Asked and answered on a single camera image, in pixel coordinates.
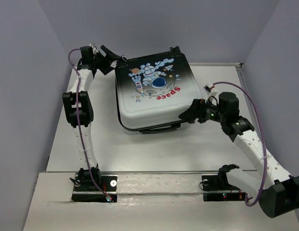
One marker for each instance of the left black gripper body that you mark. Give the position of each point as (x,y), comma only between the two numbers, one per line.
(98,58)

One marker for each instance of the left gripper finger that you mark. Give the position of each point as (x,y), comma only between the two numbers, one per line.
(106,67)
(109,55)

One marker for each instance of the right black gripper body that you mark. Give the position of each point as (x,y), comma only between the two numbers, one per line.
(214,113)

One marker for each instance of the small black kids suitcase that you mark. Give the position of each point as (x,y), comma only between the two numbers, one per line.
(153,90)

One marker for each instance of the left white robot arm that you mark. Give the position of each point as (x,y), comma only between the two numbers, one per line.
(79,114)

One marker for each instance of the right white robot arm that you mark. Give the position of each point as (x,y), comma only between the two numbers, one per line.
(277,192)

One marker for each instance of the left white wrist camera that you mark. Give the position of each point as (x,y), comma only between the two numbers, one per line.
(94,48)

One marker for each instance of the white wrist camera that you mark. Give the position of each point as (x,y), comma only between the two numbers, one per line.
(94,48)
(210,89)

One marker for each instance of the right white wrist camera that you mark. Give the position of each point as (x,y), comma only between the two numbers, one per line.
(210,89)

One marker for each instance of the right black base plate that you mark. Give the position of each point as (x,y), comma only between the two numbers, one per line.
(215,190)

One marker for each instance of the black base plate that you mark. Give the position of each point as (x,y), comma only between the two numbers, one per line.
(215,190)
(88,193)

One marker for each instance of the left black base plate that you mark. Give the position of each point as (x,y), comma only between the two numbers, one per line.
(88,193)

